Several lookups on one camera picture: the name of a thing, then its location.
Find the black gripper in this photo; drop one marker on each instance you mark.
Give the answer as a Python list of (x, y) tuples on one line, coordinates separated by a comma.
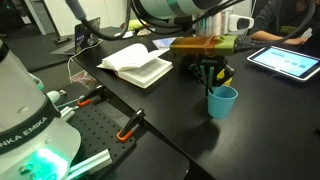
[(213, 60)]

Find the blue plastic cup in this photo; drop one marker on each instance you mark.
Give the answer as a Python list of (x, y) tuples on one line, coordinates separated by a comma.
[(221, 105)]

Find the person forearm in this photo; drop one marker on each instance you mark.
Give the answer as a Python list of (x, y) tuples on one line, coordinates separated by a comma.
[(276, 37)]

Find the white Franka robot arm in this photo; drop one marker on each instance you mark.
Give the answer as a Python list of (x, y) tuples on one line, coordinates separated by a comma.
[(23, 110)]

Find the closed UIST book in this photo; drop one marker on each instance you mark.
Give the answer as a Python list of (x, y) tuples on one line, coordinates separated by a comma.
[(163, 42)]

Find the open white book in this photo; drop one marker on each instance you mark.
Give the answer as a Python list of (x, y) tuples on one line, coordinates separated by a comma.
[(136, 65)]

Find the white-framed tablet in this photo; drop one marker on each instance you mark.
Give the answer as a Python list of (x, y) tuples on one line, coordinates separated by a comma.
[(286, 61)]

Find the yellow-green cloth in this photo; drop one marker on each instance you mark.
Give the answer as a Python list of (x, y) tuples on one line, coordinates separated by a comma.
[(136, 25)]

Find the black orange spring clamp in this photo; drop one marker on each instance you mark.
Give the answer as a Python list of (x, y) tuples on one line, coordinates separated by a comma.
[(90, 96), (130, 125)]

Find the person in dark hoodie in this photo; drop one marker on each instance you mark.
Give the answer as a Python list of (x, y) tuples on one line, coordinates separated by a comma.
[(283, 16)]

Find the black perforated base board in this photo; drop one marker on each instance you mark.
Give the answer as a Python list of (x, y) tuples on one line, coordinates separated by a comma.
[(100, 130)]

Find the crumpled clear plastic bag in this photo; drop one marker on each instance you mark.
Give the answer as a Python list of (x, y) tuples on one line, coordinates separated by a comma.
[(82, 78)]

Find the open laptop with sticker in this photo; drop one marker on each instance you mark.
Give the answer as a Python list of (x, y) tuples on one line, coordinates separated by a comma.
[(85, 35)]

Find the aluminium extrusion bar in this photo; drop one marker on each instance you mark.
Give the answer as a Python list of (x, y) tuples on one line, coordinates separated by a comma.
[(67, 112), (91, 161)]

